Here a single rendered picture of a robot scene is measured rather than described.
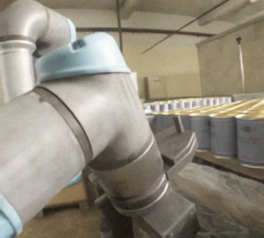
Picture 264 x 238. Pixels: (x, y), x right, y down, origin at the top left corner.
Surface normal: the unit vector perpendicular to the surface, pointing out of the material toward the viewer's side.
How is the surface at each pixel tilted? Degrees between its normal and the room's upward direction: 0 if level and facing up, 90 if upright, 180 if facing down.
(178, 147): 25
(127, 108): 93
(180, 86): 90
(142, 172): 99
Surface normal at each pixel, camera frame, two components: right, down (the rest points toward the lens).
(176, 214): -0.35, -0.87
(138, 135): 0.73, -0.02
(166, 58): 0.31, 0.02
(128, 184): 0.06, 0.36
